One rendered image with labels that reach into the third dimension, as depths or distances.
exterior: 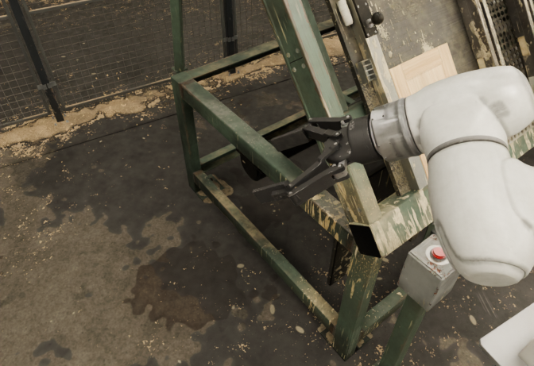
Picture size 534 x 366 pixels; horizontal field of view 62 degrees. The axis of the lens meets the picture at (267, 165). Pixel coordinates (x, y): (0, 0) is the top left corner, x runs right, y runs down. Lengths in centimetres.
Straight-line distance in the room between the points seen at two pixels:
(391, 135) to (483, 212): 18
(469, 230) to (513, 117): 17
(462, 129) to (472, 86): 6
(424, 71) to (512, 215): 115
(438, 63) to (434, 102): 109
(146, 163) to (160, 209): 44
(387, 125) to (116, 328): 188
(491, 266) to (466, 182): 10
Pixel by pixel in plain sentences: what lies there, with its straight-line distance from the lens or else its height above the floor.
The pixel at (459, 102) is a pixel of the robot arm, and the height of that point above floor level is 164.
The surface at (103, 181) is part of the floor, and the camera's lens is 298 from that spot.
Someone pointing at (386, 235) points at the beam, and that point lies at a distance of 146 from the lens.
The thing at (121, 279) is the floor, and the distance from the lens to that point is 246.
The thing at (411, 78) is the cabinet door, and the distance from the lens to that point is 162.
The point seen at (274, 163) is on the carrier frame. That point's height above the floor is 79.
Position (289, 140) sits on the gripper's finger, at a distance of 83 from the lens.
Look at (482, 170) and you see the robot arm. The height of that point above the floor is 161.
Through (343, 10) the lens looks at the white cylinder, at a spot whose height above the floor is 139.
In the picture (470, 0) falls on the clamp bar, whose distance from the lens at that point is 189.
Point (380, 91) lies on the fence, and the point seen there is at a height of 117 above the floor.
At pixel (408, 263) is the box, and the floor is 89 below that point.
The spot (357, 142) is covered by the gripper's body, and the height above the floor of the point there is 154.
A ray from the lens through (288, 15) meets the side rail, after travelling 133.
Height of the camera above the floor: 198
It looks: 43 degrees down
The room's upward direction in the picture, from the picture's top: straight up
